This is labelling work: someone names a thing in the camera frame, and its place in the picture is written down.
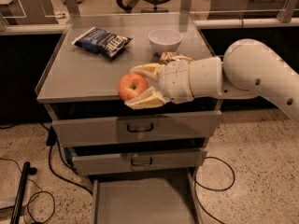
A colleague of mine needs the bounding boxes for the blue chip bag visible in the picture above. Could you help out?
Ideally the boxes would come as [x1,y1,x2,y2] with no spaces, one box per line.
[72,27,132,59]

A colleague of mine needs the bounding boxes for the top grey drawer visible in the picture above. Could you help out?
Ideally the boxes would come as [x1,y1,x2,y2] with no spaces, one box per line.
[52,111,221,147]

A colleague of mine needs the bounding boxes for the gold drink can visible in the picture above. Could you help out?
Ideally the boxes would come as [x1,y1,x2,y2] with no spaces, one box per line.
[160,52,192,64]

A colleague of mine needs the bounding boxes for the bottom grey drawer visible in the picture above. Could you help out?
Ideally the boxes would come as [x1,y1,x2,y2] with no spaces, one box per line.
[90,169,204,224]

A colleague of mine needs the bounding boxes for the grey drawer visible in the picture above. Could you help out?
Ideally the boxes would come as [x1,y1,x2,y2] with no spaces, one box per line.
[90,169,204,224]
[73,147,207,175]
[52,111,221,147]

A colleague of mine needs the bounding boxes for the middle grey drawer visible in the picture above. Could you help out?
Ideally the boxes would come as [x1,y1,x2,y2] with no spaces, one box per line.
[73,147,207,175]

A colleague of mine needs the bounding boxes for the grey drawer cabinet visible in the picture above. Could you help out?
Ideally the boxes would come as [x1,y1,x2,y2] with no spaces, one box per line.
[35,12,234,176]

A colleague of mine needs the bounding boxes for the black pole on floor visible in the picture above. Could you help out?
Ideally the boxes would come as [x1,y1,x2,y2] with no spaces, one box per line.
[10,161,36,224]

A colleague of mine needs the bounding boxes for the white bowl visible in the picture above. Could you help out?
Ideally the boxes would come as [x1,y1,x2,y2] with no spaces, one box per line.
[148,29,182,54]

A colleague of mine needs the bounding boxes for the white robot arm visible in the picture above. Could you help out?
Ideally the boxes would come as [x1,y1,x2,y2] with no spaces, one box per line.
[125,39,299,122]

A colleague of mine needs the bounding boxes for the red apple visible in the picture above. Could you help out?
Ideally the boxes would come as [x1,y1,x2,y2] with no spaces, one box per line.
[118,73,149,101]

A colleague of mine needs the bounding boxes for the black floor cable right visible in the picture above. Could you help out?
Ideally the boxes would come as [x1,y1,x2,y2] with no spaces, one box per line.
[193,155,236,224]

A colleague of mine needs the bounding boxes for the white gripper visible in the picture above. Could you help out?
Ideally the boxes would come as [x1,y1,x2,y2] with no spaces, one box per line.
[125,60,193,110]

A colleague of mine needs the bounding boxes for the thin cable loop left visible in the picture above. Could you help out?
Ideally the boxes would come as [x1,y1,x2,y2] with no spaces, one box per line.
[0,158,56,224]

